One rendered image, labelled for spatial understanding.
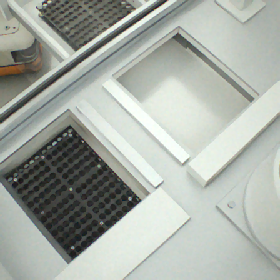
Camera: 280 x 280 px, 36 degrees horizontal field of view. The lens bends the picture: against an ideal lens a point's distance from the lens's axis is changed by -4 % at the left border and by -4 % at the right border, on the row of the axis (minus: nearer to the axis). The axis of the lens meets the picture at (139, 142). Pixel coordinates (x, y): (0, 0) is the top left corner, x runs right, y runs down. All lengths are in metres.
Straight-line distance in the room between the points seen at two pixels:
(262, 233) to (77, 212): 0.35
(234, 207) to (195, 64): 0.42
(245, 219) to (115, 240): 0.24
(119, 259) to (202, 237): 0.16
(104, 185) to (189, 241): 0.21
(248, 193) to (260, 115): 0.16
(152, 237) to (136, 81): 0.42
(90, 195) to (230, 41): 0.46
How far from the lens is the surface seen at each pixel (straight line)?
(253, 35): 1.03
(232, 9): 1.06
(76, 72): 0.89
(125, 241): 0.79
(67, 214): 0.91
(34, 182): 0.94
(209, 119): 1.03
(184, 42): 1.10
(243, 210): 0.83
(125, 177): 0.95
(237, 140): 0.84
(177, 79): 1.07
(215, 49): 0.99
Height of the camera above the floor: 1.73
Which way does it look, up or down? 66 degrees down
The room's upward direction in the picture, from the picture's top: straight up
